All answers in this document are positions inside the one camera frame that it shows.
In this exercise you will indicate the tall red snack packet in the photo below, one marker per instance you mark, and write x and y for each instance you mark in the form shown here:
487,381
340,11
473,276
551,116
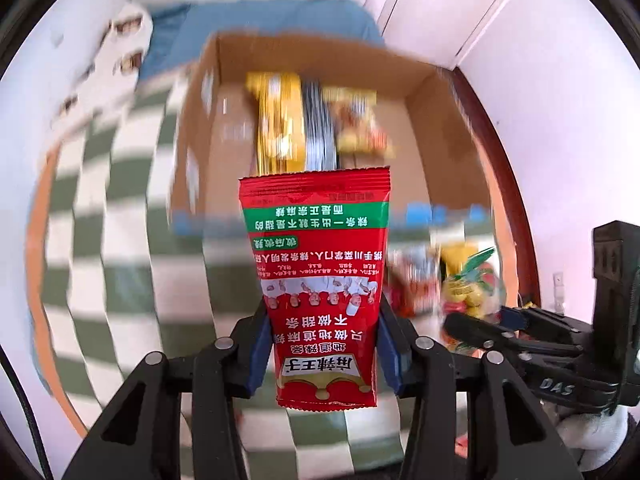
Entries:
320,260

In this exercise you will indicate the white door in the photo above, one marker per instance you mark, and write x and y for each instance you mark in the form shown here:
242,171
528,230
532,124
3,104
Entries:
450,5

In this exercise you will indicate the silver striped snack packet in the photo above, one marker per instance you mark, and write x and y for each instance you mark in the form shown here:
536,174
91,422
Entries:
320,130

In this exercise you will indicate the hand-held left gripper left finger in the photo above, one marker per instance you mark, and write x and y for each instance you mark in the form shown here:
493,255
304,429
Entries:
256,352

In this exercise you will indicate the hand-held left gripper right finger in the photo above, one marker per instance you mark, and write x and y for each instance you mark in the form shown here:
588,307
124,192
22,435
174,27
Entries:
392,355

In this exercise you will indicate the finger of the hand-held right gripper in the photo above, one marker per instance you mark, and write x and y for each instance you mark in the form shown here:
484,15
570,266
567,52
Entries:
540,317
480,332

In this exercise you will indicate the green white checkered mat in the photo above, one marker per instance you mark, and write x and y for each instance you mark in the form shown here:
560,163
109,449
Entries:
115,240

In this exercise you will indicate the white wall outlet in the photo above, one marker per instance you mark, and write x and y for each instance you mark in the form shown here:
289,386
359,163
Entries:
558,287

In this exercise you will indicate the dark brown skirting board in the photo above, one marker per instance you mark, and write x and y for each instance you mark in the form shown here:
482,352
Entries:
505,160

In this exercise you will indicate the white printed cloth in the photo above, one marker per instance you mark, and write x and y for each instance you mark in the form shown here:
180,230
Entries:
125,35

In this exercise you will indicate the blue printed cardboard box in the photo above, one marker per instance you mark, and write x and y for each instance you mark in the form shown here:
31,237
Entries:
230,125

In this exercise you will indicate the red white snack packet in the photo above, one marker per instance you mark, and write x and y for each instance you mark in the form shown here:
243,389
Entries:
415,280

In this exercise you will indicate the person's right hand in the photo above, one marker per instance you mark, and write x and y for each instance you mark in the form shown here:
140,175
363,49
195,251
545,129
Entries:
590,427

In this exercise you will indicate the clear bag of colourful candies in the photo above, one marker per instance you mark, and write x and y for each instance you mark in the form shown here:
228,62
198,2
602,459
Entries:
472,290

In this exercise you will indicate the orange yellow snack packet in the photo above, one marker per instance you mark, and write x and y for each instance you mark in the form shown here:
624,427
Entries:
357,125

